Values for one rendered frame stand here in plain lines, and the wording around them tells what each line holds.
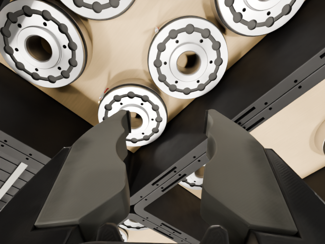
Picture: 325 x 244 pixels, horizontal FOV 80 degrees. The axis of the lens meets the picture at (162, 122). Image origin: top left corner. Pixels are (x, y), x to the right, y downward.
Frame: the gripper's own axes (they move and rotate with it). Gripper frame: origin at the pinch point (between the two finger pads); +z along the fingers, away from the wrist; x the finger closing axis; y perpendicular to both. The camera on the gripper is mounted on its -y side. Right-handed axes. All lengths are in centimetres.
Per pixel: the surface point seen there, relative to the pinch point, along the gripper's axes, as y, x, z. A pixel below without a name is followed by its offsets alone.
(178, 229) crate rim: 25.2, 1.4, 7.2
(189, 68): 1.5, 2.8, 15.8
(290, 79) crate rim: 0.3, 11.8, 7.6
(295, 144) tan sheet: 16.4, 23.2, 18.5
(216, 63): 0.4, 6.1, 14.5
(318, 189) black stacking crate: 24.8, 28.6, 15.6
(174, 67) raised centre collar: 0.5, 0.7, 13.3
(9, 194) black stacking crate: 27.5, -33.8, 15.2
